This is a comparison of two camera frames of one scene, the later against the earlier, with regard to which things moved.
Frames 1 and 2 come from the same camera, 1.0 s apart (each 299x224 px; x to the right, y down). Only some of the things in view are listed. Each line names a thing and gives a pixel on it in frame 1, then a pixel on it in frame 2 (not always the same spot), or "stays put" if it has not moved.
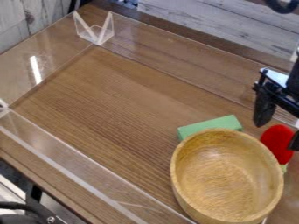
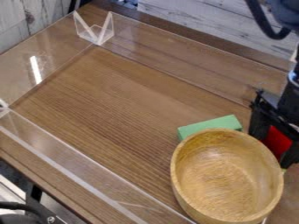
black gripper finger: (294, 143) to (291, 157)
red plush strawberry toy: (275, 138) stays put
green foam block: (227, 122) stays put
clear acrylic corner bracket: (95, 33) stays put
